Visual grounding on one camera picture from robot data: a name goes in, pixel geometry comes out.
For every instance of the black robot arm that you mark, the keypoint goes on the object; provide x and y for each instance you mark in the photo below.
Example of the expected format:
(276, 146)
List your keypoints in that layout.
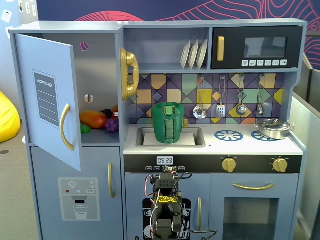
(167, 183)

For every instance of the steel pot lid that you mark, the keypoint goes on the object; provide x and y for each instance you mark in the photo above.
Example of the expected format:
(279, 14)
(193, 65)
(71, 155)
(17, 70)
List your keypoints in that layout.
(272, 123)

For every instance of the green plastic container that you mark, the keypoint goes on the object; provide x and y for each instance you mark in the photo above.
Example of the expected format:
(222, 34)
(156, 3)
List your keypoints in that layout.
(158, 127)

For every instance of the steel skimmer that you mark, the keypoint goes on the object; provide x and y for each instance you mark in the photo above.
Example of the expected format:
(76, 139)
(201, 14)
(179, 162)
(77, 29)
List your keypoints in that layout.
(200, 112)

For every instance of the grey sink basin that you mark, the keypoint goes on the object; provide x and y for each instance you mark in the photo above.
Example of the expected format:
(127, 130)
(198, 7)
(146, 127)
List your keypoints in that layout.
(200, 136)

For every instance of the orange toy fruit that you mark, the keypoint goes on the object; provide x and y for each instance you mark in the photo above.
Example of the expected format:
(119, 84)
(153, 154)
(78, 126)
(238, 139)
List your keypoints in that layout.
(115, 108)

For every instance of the purple toy grapes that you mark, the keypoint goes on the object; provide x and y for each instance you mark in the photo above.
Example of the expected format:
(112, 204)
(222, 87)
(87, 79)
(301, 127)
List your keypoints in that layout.
(111, 125)

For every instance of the black toy berry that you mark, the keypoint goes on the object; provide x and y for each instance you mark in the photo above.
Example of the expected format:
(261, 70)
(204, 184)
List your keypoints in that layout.
(107, 112)

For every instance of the steel slotted spatula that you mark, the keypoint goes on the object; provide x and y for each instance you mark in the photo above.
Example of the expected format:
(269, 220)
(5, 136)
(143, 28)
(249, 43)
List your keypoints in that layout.
(220, 111)

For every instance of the gold toy telephone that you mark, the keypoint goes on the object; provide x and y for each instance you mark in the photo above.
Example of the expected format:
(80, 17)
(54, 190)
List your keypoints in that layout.
(130, 60)

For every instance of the orange red toy mango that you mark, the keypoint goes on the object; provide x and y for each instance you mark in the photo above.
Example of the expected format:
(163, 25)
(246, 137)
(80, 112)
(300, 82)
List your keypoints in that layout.
(93, 119)

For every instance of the white toy plate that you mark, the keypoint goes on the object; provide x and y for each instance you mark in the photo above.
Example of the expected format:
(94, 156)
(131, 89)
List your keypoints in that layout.
(193, 55)
(202, 53)
(185, 56)

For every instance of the green toy vegetable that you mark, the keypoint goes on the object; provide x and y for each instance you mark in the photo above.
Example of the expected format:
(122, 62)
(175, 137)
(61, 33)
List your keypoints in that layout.
(85, 129)

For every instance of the steel ladle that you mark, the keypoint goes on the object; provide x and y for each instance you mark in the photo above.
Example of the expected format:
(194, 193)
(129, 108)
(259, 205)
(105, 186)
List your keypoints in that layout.
(241, 109)

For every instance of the gold stove knob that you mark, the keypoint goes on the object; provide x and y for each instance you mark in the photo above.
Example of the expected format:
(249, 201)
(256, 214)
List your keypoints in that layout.
(280, 165)
(229, 165)

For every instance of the blue toy kitchen unit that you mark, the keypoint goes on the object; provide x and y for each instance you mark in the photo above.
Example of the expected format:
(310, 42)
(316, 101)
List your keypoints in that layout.
(165, 35)

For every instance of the steel spoon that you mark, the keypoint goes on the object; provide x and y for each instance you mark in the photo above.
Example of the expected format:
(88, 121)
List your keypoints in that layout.
(260, 110)

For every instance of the black microwave door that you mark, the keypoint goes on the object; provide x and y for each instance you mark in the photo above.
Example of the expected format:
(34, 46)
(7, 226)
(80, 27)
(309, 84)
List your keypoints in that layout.
(232, 45)

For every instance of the steel toy pot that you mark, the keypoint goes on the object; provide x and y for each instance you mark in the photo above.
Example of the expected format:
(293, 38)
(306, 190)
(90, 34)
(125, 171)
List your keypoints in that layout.
(273, 133)

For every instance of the blue fridge door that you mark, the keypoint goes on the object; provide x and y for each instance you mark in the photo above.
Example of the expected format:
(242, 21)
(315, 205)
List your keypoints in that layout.
(45, 62)

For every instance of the grey office partition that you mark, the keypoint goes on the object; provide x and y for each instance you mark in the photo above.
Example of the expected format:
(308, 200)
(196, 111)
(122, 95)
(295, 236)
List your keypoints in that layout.
(303, 120)

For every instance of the yellow bean bag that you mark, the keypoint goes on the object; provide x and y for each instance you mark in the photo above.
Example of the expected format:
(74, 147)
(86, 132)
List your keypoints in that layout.
(8, 120)

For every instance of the small wrist camera board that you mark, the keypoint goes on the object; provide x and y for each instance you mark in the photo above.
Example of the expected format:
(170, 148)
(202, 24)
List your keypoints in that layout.
(170, 169)

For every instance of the white wall paper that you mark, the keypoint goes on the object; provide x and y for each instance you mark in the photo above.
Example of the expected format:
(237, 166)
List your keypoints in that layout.
(6, 15)

